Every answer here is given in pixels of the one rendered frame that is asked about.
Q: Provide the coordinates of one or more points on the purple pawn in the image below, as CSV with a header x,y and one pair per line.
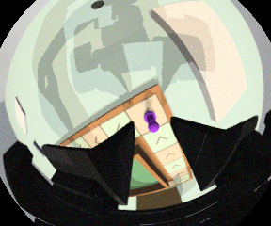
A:
x,y
150,118

